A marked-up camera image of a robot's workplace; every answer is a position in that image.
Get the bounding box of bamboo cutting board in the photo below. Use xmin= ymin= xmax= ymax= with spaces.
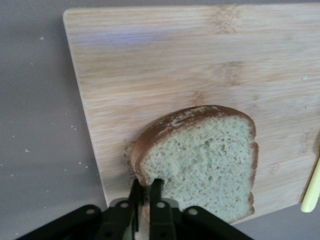
xmin=62 ymin=2 xmax=320 ymax=225

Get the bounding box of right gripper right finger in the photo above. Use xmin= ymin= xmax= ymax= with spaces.
xmin=148 ymin=177 xmax=251 ymax=240

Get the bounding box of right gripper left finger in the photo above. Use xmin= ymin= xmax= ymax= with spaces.
xmin=14 ymin=178 xmax=148 ymax=240

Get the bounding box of pale yellow plastic fork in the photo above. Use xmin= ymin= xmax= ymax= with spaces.
xmin=300 ymin=154 xmax=320 ymax=214

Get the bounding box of brown crust bread slice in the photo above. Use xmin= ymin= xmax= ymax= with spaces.
xmin=124 ymin=104 xmax=260 ymax=240

